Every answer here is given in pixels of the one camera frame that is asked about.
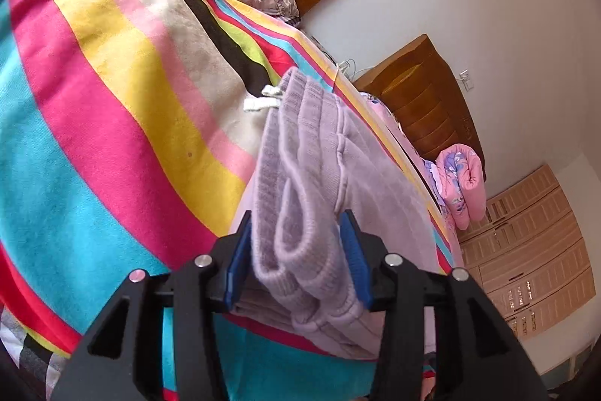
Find wooden wardrobe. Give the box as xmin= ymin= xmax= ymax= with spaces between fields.
xmin=458 ymin=163 xmax=595 ymax=340

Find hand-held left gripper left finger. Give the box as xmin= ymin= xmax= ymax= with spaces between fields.
xmin=49 ymin=209 xmax=254 ymax=401

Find white cable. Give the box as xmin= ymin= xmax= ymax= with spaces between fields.
xmin=335 ymin=59 xmax=371 ymax=77

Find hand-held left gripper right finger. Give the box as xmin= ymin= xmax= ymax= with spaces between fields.
xmin=339 ymin=209 xmax=550 ymax=401

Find plaid bed sheet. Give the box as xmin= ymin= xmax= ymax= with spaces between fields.
xmin=0 ymin=302 xmax=71 ymax=387

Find pink floral bed sheet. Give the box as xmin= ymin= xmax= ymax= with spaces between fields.
xmin=364 ymin=93 xmax=447 ymax=214

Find light pink pants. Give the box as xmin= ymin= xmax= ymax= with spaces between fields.
xmin=232 ymin=67 xmax=445 ymax=359

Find striped colourful blanket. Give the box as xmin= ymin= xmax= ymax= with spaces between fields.
xmin=0 ymin=0 xmax=463 ymax=401

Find pink floral quilt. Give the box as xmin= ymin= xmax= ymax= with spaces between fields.
xmin=423 ymin=144 xmax=486 ymax=233

